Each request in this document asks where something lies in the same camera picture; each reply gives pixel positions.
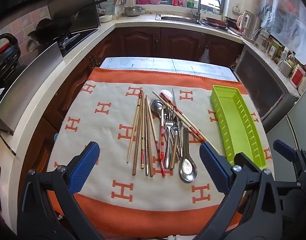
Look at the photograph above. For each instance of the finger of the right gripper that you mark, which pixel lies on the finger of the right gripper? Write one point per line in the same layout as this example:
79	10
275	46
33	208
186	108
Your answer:
285	150

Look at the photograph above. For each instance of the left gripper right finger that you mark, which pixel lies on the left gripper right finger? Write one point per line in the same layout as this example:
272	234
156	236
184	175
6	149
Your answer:
217	167

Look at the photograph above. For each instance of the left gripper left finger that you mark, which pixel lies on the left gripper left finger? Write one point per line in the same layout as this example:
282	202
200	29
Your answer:
80	167

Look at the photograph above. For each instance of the steel soup spoon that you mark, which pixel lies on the steel soup spoon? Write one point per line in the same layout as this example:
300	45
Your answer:
187	167

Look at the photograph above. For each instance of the large steel spoon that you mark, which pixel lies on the large steel spoon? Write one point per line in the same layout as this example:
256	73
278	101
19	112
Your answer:
157	109

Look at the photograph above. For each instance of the white ceramic spoon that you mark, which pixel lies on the white ceramic spoon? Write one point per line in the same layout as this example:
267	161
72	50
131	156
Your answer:
167	93

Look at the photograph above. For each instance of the dark brown wooden chopstick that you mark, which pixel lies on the dark brown wooden chopstick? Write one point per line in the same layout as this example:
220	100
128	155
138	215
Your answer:
138	134

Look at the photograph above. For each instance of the metal spiral chopstick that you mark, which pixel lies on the metal spiral chopstick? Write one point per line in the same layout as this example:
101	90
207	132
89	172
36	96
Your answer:
146	141

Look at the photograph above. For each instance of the lime green plastic tray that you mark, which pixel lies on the lime green plastic tray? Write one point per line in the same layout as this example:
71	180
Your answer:
237	127

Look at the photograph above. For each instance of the steel cabinet glass door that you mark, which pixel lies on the steel cabinet glass door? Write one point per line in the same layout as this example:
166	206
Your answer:
271	92

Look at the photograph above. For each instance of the orange white H-pattern cloth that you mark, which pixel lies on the orange white H-pattern cloth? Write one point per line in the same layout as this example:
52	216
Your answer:
126	192

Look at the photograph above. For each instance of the light bamboo chopstick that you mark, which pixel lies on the light bamboo chopstick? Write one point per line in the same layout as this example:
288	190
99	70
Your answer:
133	128

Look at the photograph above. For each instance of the black pressure cooker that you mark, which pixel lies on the black pressure cooker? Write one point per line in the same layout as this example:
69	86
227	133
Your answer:
9	55

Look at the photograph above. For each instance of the electric kettle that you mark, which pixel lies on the electric kettle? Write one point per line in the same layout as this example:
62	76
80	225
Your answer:
249	25

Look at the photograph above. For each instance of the black wok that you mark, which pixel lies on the black wok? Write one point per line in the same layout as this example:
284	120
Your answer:
53	29

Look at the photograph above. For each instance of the steel pot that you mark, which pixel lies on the steel pot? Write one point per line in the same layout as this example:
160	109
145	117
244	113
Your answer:
134	10

